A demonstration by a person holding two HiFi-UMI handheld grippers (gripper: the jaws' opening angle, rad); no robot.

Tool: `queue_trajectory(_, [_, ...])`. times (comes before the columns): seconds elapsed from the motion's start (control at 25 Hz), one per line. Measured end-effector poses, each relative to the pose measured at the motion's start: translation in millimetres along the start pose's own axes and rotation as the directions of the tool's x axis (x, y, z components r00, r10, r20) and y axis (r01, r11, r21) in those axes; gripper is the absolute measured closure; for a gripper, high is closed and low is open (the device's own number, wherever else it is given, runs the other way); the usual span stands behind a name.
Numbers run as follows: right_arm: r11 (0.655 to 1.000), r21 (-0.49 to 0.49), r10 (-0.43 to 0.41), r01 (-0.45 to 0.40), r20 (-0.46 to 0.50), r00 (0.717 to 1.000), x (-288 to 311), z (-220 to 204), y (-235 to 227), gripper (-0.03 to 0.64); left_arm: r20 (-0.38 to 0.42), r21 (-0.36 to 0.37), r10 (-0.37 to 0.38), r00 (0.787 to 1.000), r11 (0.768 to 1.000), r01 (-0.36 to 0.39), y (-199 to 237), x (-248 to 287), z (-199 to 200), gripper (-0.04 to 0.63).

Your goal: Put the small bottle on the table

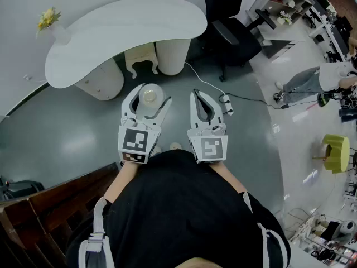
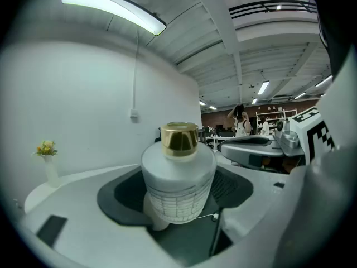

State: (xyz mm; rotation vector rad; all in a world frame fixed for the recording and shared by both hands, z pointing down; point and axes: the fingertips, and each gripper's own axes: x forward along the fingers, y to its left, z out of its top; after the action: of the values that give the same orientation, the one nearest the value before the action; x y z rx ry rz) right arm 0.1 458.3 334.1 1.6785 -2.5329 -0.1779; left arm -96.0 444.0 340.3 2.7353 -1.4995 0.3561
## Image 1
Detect black bag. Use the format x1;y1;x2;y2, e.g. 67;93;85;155
0;174;45;203

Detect dark wooden furniture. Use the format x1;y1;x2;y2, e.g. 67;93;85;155
0;162;120;268

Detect yellow flower bouquet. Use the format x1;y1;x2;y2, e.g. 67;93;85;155
36;6;62;39

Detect white long desk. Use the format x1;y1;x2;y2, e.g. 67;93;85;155
308;0;357;64

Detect white power cable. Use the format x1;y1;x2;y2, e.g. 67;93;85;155
184;61;226;95

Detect grey-white shoulder strap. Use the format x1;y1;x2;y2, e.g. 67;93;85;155
242;190;253;213
78;196;115;268

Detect white potted flowers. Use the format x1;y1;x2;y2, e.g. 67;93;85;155
277;9;293;26

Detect black floor cable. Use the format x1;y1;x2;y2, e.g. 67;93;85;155
223;92;284;110

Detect yellow-green round stool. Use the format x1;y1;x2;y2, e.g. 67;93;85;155
312;133;351;175

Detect person's torso in black shirt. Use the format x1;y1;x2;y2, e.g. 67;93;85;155
65;149;292;268

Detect black office chair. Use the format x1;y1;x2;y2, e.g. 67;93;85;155
196;0;277;83

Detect frosted glass bottle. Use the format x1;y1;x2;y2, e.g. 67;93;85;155
138;83;167;112

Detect person's right forearm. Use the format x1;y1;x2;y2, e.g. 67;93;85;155
209;160;249;195

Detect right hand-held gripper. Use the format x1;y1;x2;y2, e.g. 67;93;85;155
186;89;229;165

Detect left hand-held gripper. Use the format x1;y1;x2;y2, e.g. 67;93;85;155
117;83;173;165

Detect person's left forearm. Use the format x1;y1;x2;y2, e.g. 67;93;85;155
104;160;148;203

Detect white power strip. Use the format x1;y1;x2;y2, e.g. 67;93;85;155
221;93;234;116

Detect white round device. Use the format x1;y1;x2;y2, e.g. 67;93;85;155
339;219;356;236

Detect white carved stool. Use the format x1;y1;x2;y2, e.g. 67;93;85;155
124;42;159;79

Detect cluttered white workbench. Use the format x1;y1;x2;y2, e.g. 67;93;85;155
287;213;357;268

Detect white kidney-shaped table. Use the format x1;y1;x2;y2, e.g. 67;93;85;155
44;0;209;102

